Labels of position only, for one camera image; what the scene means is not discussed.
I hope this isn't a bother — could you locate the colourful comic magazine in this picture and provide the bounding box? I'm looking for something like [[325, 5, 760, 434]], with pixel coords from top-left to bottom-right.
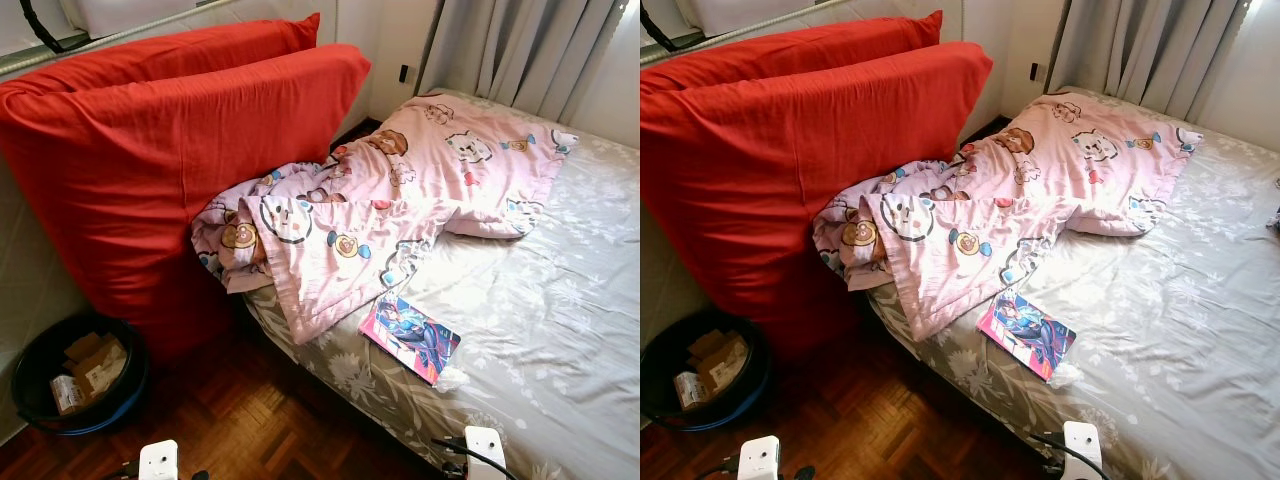
[[358, 292, 463, 387], [976, 288, 1079, 383]]

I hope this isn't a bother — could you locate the black round bin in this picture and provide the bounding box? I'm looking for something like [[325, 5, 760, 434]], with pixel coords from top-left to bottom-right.
[[10, 313, 151, 437], [640, 310, 773, 433]]

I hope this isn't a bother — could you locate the bed with grey floral sheet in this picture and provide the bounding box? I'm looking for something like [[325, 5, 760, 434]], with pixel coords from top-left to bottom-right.
[[865, 86, 1280, 480], [243, 88, 641, 480]]

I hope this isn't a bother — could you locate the brown cardboard box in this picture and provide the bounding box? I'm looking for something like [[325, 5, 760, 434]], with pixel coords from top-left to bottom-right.
[[62, 332, 129, 396], [686, 330, 751, 393]]

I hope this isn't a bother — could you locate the small white printed packet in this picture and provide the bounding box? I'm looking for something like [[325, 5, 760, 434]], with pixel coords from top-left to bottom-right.
[[48, 374, 83, 416], [674, 370, 707, 411]]

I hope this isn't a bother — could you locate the large red covered cushion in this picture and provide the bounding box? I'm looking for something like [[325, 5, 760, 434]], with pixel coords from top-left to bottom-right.
[[0, 13, 322, 96], [0, 43, 373, 363], [640, 41, 995, 363], [640, 10, 944, 94]]

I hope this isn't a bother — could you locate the grey curtain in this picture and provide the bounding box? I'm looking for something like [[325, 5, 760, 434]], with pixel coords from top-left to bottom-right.
[[1048, 0, 1251, 123], [418, 0, 623, 123]]

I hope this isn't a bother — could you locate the pink cartoon print blanket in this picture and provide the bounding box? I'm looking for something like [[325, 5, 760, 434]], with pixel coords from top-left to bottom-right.
[[812, 92, 1205, 343], [191, 93, 580, 346]]

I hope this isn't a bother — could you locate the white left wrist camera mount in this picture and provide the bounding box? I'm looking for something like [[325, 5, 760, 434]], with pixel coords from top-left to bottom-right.
[[138, 439, 180, 480], [738, 435, 781, 480]]

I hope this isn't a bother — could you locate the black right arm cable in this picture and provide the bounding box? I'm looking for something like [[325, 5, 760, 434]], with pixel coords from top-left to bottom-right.
[[431, 436, 506, 480], [1028, 431, 1111, 480]]

